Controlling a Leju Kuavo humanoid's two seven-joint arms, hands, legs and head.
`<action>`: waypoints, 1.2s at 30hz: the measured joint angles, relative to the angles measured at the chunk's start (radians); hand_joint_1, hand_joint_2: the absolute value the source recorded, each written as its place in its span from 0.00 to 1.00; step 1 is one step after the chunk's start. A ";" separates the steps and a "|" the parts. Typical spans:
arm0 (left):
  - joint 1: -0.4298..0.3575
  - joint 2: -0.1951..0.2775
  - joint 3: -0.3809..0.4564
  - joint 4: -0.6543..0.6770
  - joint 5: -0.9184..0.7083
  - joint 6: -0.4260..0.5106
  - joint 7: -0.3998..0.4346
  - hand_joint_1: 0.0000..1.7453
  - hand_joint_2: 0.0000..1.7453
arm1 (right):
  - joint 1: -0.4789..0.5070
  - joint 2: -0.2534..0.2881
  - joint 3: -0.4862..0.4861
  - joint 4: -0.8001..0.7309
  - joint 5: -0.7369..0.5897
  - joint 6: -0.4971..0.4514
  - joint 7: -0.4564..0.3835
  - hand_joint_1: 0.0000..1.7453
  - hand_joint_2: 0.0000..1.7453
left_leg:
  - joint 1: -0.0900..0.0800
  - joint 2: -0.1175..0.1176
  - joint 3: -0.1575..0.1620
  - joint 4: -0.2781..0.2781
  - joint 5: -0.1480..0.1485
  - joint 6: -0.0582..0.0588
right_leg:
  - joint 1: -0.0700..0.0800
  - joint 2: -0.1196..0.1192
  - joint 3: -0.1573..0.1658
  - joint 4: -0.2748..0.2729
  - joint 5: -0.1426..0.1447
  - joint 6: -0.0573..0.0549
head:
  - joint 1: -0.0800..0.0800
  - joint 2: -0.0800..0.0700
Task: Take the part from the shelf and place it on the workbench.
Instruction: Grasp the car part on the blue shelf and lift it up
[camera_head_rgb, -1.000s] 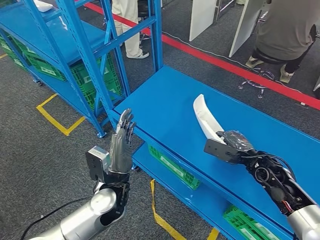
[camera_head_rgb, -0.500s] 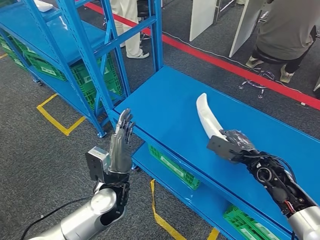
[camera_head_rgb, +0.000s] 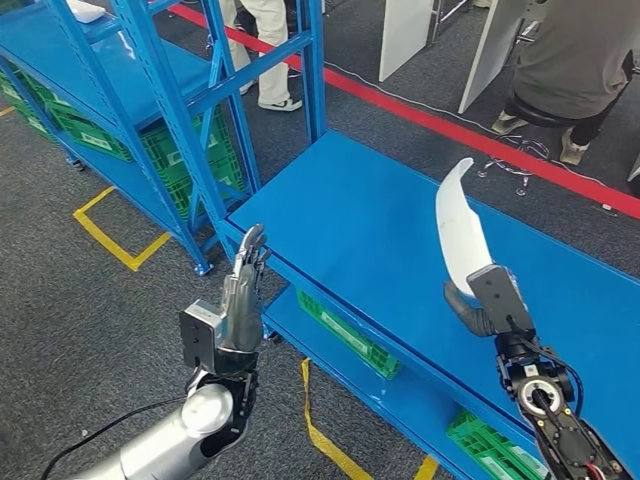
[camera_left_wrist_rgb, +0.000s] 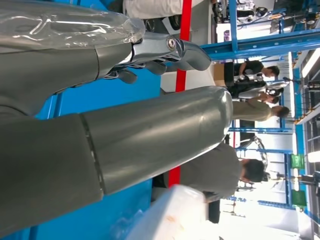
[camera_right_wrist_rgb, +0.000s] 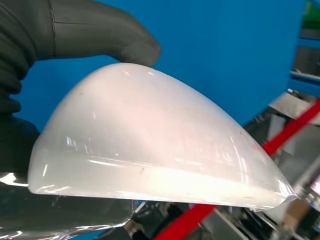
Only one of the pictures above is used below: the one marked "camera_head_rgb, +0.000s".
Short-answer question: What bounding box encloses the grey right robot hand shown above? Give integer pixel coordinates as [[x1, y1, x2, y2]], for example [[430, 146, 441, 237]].
[[444, 266, 538, 340]]

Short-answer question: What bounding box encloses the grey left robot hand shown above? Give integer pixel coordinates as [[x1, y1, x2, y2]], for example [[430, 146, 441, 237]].
[[220, 223, 272, 352]]

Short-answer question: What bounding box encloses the white curved plastic part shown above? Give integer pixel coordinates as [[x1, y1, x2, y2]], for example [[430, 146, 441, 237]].
[[435, 156, 496, 298]]

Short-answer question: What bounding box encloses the blue metal shelf rack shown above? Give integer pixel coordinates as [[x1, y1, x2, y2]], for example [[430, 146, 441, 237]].
[[112, 0, 640, 480], [0, 0, 261, 276]]

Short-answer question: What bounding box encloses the green plastic crate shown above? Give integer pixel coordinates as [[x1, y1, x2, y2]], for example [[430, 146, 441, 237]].
[[296, 288, 402, 380], [446, 410, 551, 480], [47, 99, 134, 162], [0, 69, 54, 140], [140, 105, 248, 220]]

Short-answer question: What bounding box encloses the chrome swivel stool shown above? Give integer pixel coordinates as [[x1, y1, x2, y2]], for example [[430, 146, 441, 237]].
[[477, 92, 551, 197]]

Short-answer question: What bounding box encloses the yellow floor tape outline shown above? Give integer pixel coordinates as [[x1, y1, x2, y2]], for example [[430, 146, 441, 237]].
[[72, 186, 171, 273], [301, 357, 440, 480]]

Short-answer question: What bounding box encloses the person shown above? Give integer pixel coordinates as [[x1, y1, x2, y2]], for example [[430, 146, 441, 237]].
[[491, 0, 640, 167], [217, 0, 303, 113]]

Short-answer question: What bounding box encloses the white desk panel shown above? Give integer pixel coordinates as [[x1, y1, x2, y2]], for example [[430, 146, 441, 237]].
[[378, 0, 435, 83], [458, 0, 528, 115]]

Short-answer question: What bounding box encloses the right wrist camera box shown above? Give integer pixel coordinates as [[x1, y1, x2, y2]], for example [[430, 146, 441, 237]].
[[467, 264, 537, 336]]

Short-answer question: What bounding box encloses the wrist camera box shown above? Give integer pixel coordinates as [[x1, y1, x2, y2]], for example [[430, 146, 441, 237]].
[[467, 264, 537, 336], [179, 299, 226, 374]]

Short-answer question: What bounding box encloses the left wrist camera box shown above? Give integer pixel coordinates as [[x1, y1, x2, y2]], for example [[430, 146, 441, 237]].
[[179, 299, 226, 374]]

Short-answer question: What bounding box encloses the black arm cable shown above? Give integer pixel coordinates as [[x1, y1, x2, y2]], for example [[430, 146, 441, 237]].
[[39, 397, 186, 480]]

